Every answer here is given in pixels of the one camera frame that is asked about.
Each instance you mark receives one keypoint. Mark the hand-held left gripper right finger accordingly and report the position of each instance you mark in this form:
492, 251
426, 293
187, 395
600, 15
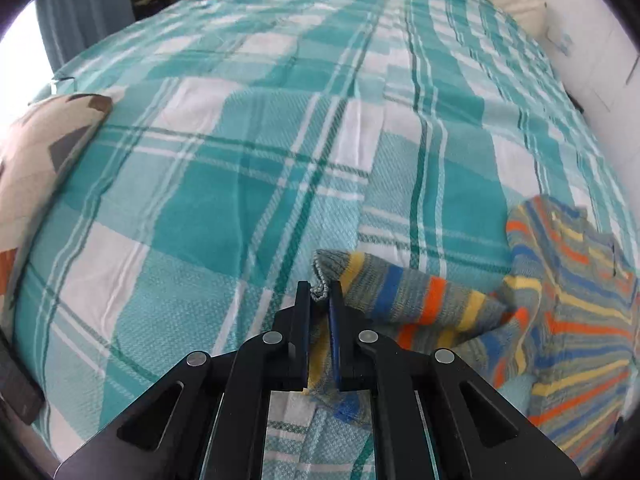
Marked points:
334, 340

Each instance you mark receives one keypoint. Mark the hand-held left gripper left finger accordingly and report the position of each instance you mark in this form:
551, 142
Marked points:
303, 320

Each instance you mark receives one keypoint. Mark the striped knit sweater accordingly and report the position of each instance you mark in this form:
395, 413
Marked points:
450, 305

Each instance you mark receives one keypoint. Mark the teal plaid blanket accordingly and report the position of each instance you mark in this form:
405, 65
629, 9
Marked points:
280, 150

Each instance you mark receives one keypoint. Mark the dark object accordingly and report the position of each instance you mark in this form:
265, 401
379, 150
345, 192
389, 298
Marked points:
17, 385

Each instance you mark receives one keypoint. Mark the beige patterned pillow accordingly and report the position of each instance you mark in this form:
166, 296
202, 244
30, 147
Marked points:
45, 145

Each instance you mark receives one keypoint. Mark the teal curtain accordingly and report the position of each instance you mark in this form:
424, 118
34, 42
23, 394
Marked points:
85, 10

